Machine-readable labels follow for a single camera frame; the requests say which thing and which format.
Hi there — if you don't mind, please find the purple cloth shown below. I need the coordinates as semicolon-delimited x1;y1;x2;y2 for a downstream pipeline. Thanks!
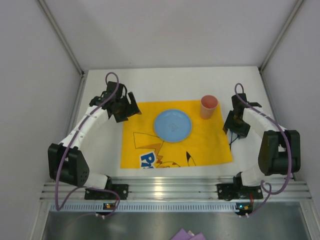
170;228;206;240

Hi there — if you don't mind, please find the red plastic cup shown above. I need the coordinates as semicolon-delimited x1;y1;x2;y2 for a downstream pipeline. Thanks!
200;95;219;120

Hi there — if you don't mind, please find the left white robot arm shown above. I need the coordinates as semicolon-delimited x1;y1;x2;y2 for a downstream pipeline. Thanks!
47;81;141;189

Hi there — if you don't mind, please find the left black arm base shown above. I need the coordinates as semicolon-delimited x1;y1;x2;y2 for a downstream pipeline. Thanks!
84;183;129;200

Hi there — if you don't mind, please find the yellow cartoon placemat cloth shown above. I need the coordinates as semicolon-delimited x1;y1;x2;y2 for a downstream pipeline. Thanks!
120;100;233;169

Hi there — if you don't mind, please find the aluminium mounting rail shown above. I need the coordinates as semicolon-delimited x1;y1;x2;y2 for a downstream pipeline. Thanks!
39;175;313;201

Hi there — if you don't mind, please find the slotted grey cable duct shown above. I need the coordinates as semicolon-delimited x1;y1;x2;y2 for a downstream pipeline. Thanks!
60;201;252;213

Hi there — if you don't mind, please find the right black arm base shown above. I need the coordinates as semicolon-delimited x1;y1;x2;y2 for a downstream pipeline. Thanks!
216;183;264;201

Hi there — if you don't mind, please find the blue plastic plate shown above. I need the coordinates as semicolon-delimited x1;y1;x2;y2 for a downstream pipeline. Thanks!
153;109;193;143

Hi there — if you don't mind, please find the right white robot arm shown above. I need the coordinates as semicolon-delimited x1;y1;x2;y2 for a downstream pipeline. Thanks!
223;93;301;187

